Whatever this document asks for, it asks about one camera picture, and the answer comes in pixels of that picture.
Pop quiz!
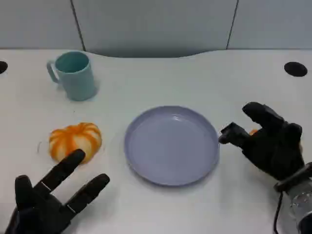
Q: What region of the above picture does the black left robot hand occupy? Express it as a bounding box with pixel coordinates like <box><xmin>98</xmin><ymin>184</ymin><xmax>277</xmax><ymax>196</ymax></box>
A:
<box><xmin>4</xmin><ymin>149</ymin><xmax>111</xmax><ymax>234</ymax></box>

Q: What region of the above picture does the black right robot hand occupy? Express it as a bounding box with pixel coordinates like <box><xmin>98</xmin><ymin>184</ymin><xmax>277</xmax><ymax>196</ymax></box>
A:
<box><xmin>217</xmin><ymin>101</ymin><xmax>307</xmax><ymax>181</ymax></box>

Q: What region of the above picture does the lilac plate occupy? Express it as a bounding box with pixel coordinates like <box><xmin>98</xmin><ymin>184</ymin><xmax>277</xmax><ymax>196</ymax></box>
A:
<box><xmin>124</xmin><ymin>105</ymin><xmax>220</xmax><ymax>187</ymax></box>

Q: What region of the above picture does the pale green mug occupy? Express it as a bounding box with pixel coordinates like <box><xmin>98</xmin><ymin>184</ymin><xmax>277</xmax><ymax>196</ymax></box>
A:
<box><xmin>46</xmin><ymin>50</ymin><xmax>98</xmax><ymax>102</ymax></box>

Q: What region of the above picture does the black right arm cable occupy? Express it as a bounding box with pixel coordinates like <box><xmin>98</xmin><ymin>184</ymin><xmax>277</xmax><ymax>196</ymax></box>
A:
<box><xmin>273</xmin><ymin>190</ymin><xmax>285</xmax><ymax>234</ymax></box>

